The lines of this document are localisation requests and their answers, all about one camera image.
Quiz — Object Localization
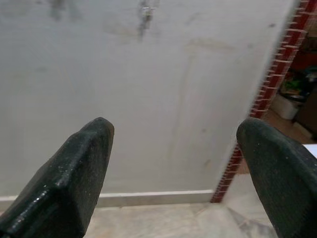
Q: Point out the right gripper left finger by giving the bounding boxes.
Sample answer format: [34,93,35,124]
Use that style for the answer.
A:
[0,117,115,238]

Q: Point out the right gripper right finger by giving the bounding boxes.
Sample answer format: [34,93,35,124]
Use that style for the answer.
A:
[236,117,317,238]

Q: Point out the white bucket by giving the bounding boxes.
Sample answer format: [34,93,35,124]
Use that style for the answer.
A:
[273,92,302,120]

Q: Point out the green clutter pile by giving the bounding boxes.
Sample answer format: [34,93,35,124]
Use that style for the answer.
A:
[283,78,302,95]

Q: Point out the pale wall baseboard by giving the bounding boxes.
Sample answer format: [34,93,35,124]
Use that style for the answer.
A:
[0,189,215,209]

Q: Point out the red brick wall edge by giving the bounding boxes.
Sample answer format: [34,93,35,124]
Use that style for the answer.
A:
[210,0,313,204]

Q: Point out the keys on large ring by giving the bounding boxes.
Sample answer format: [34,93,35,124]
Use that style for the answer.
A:
[137,0,156,41]

